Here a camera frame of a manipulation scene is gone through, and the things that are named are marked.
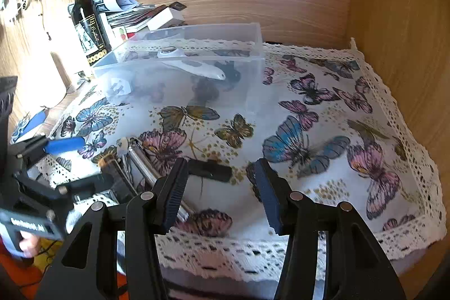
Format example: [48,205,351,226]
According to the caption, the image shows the dark tangled cable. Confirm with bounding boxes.
[190,63,242,104]

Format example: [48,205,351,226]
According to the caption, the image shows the brown bristle brush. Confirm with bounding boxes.
[98,145,123,170]

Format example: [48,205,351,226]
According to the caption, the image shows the black cylinder handle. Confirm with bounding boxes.
[187,159,233,184]

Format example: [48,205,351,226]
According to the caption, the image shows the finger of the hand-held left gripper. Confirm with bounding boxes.
[8,133,87,164]
[14,159,138,213]

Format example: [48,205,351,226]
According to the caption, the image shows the white handheld device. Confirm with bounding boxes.
[157,46,226,81]

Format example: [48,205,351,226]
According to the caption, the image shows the white plug adapter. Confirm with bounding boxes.
[108,76,133,97]

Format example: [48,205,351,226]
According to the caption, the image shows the silver metal rod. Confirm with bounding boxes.
[118,137,195,221]

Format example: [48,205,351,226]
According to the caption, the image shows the white cardboard box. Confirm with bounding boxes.
[147,8,185,31]

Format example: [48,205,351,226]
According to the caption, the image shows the butterfly print lace cloth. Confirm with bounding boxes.
[33,37,443,283]

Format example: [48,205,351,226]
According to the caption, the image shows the blue flat item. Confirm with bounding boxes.
[11,109,48,143]

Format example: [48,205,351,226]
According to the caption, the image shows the orange cloth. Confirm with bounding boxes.
[0,244,48,300]

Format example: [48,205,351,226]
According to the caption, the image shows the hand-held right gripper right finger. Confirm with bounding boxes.
[255,158,406,300]

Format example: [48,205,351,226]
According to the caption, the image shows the dark wine bottle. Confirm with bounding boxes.
[68,0,113,67]

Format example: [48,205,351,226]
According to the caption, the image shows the stack of books and papers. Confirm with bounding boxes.
[92,0,187,40]

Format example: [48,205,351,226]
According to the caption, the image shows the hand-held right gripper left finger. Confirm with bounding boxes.
[35,157,189,300]

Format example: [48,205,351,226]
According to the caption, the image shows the person's left hand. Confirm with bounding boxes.
[18,231,41,257]

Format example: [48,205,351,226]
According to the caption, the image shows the clear plastic storage box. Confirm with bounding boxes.
[91,22,267,115]

